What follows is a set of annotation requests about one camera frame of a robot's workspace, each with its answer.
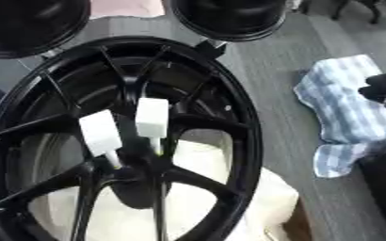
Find white pin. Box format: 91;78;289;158
77;109;124;169
134;97;170;155

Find black spoked wheel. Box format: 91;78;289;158
0;35;265;241

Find black round wheel rim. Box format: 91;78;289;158
169;0;289;42
0;0;93;59

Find blue white striped towel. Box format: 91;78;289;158
292;54;386;179

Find black chair legs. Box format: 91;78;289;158
298;0;386;24

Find cream white cloth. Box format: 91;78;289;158
16;128;302;241

